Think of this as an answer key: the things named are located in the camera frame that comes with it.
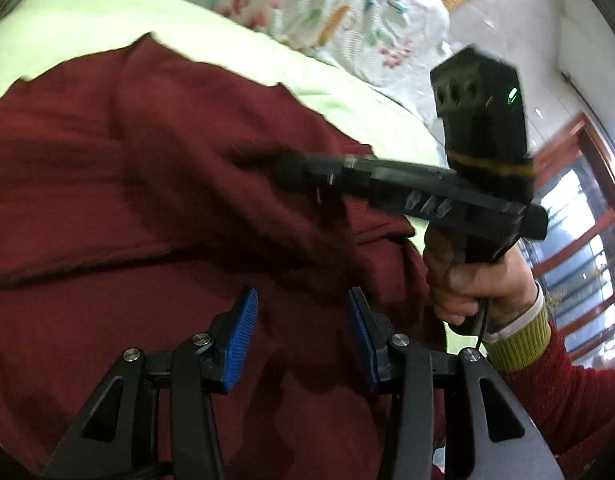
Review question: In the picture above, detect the dark red knit hoodie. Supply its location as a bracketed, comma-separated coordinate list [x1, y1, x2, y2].
[0, 37, 444, 479]

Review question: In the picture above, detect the person's right hand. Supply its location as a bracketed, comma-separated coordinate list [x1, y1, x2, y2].
[423, 226, 539, 330]

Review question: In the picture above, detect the white floral quilt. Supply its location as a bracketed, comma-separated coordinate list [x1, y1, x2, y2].
[176, 0, 454, 89]

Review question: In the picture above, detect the light green bed sheet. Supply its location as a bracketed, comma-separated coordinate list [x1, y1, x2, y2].
[0, 0, 447, 166]

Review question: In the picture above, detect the red wooden window frame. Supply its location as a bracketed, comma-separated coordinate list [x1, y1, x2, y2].
[521, 114, 615, 370]

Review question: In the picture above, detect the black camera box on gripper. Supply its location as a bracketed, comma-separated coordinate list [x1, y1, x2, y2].
[430, 44, 535, 204]

